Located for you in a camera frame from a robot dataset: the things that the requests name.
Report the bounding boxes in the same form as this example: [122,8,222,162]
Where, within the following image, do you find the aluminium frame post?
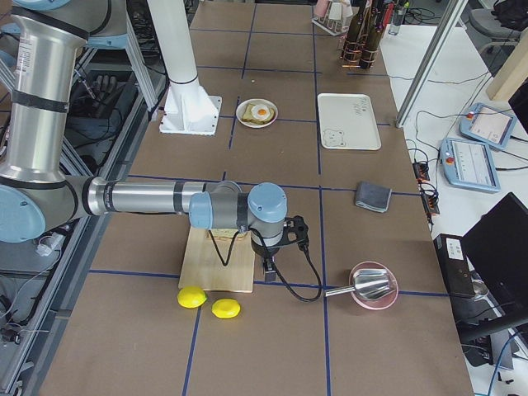
[395,0,469,128]

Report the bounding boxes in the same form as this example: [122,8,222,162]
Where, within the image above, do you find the wooden cutting board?
[178,228,255,293]

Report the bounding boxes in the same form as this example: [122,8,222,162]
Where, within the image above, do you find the white round plate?
[236,98,278,129]

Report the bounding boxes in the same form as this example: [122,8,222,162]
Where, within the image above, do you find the fried egg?
[251,104,273,121]

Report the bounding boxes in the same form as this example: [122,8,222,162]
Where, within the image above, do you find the yellow lemon whole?
[177,286,207,309]

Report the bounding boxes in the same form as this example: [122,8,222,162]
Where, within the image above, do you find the black monitor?
[459,192,527,342]

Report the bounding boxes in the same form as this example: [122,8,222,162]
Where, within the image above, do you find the copper wire bottle rack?
[341,35,379,69]

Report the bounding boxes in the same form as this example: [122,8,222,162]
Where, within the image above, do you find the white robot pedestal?
[148,0,222,136]

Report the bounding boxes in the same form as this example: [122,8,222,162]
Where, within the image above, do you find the dark wine bottle left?
[345,0,371,42]

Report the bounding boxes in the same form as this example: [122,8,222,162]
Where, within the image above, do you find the bread slice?
[205,229,248,242]
[242,103,275,125]

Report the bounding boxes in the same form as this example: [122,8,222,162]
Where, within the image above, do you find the white dish rack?
[312,0,353,36]

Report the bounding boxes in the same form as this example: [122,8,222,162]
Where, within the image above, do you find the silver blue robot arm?
[1,1,288,266]

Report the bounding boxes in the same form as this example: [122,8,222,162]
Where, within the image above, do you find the orange black electronics board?
[412,161,440,217]

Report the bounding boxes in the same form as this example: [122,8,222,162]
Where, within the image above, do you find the dark wine bottle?
[359,1,393,69]
[345,0,371,42]

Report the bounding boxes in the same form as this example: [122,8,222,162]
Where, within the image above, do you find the grey folded cloth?
[355,181,393,213]

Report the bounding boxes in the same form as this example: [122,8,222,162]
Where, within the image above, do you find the blue teach pendant near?
[440,138,501,193]

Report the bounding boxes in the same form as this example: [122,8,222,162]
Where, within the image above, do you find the pink bowl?
[349,262,399,310]

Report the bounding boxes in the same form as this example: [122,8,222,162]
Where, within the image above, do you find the blue teach pendant far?
[459,102,517,150]

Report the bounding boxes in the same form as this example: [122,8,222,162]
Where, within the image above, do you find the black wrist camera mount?
[283,215,309,252]

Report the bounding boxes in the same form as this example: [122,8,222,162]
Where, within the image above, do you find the yellow lemon half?
[211,299,241,319]

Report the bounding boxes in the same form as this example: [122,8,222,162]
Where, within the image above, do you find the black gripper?
[251,240,280,282]

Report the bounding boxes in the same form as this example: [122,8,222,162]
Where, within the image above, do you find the black computer box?
[433,233,474,299]

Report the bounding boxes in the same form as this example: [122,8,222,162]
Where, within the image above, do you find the metal scoop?
[325,268,396,301]

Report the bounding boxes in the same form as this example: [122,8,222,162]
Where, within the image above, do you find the cream bear tray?
[317,93,381,151]

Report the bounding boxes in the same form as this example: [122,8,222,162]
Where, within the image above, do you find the dark wine bottle right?
[359,1,393,69]

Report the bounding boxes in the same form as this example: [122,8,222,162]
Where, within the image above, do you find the blue teach pendant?
[440,138,501,193]
[459,102,517,150]

